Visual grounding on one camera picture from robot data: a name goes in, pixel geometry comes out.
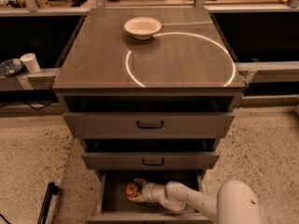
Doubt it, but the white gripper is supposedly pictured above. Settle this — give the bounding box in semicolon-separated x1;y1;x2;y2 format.
127;178;166;203

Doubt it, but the red apple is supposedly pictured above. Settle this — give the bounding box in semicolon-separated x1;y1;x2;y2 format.
125;182;140;197

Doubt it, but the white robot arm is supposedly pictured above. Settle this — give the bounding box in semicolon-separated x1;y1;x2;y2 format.
125;178;269;224

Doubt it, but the grey bottom drawer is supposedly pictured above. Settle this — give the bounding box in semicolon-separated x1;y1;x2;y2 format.
87;170;213;224

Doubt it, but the grey drawer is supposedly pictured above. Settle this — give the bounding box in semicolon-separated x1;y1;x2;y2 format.
82;152;219;171
87;170;213;224
64;112;234;139

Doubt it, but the grey middle drawer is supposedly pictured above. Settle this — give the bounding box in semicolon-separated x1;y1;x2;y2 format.
82;152;219;171

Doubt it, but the grey top drawer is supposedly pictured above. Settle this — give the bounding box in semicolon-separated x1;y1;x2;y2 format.
64;112;234;139

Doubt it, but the grey drawer cabinet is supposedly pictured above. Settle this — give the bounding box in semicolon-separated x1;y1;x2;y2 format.
51;7;247;224

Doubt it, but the black bar on floor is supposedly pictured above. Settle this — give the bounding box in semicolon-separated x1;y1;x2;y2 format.
37;182;60;224

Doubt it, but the white paper bowl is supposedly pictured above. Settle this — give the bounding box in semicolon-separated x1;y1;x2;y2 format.
124;17;162;40

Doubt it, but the white paper cup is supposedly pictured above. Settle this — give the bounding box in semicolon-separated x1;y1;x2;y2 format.
21;53;40;74

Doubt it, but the dark blue plate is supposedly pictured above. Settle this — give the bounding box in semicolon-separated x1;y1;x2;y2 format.
0;59;24;77

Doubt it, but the black cable under shelf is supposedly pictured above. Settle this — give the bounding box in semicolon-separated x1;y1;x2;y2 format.
0;100;57;111

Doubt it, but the grey metal shelf rail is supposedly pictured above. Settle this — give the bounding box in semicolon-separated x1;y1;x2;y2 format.
0;68;60;91

